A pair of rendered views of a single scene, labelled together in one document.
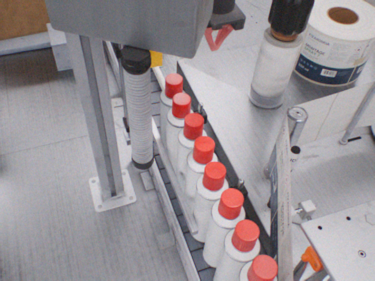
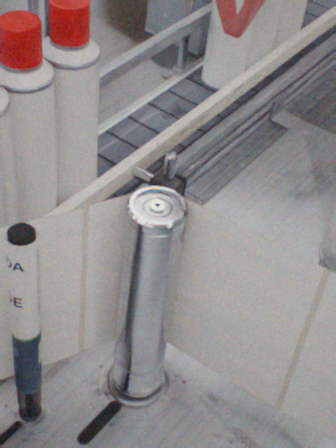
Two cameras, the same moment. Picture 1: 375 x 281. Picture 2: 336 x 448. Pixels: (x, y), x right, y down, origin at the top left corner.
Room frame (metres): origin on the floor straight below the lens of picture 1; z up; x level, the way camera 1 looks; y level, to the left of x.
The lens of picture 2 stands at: (0.30, -0.46, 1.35)
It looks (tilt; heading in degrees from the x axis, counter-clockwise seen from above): 43 degrees down; 54
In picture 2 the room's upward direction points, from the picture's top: 8 degrees clockwise
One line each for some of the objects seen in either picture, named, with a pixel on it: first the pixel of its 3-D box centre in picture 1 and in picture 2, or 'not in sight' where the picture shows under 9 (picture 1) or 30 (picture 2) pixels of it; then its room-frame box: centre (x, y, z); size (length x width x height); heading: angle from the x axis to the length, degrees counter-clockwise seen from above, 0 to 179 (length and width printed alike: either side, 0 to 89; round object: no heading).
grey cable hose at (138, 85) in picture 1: (139, 115); not in sight; (0.34, 0.06, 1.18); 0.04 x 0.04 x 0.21
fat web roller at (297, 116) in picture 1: (284, 145); (145, 303); (0.48, -0.19, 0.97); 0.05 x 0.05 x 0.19
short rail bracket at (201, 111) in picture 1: (198, 120); (166, 199); (0.61, -0.03, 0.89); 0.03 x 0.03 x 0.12; 23
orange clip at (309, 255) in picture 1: (312, 258); not in sight; (0.21, -0.17, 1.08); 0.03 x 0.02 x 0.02; 23
